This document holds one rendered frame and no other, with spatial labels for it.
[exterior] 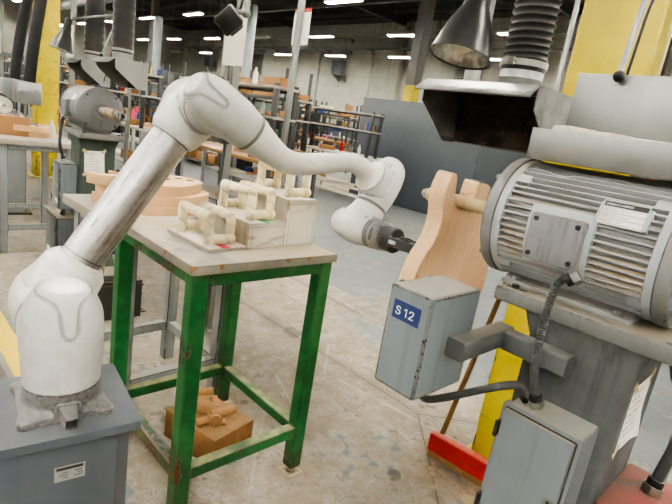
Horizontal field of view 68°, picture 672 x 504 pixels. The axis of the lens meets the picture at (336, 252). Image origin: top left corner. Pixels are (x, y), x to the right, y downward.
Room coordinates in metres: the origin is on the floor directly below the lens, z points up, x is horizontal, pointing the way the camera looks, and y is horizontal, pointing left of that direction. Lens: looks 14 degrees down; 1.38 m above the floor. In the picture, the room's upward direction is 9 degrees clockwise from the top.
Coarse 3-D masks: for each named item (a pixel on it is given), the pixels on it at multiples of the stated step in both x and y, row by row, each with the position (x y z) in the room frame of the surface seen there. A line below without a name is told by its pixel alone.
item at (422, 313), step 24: (408, 288) 0.87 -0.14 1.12; (432, 288) 0.89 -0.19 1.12; (456, 288) 0.92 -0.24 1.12; (408, 312) 0.86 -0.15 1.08; (432, 312) 0.83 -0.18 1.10; (456, 312) 0.88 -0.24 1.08; (384, 336) 0.89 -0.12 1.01; (408, 336) 0.85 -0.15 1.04; (432, 336) 0.84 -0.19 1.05; (384, 360) 0.88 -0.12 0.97; (408, 360) 0.84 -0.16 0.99; (432, 360) 0.85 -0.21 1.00; (408, 384) 0.83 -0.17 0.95; (432, 384) 0.86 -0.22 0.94; (504, 384) 0.88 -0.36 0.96
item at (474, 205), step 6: (426, 192) 1.27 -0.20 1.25; (426, 198) 1.27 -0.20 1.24; (456, 198) 1.21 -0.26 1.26; (462, 198) 1.20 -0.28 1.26; (468, 198) 1.19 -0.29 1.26; (474, 198) 1.19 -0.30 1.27; (456, 204) 1.21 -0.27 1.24; (462, 204) 1.20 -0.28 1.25; (468, 204) 1.18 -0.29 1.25; (474, 204) 1.17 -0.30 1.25; (480, 204) 1.16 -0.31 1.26; (468, 210) 1.19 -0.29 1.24; (474, 210) 1.17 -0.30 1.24; (480, 210) 1.16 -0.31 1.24
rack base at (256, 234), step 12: (216, 216) 1.77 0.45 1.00; (240, 216) 1.73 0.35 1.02; (216, 228) 1.76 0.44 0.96; (240, 228) 1.67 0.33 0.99; (252, 228) 1.65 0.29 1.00; (264, 228) 1.69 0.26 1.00; (276, 228) 1.73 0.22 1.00; (240, 240) 1.66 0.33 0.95; (252, 240) 1.65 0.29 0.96; (264, 240) 1.69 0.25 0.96; (276, 240) 1.73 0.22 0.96
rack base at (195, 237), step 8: (176, 232) 1.67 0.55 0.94; (192, 232) 1.71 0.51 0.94; (200, 232) 1.73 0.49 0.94; (192, 240) 1.60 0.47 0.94; (200, 240) 1.62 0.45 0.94; (200, 248) 1.56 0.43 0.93; (208, 248) 1.54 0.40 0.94; (216, 248) 1.55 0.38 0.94; (232, 248) 1.59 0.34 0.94; (240, 248) 1.62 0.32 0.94
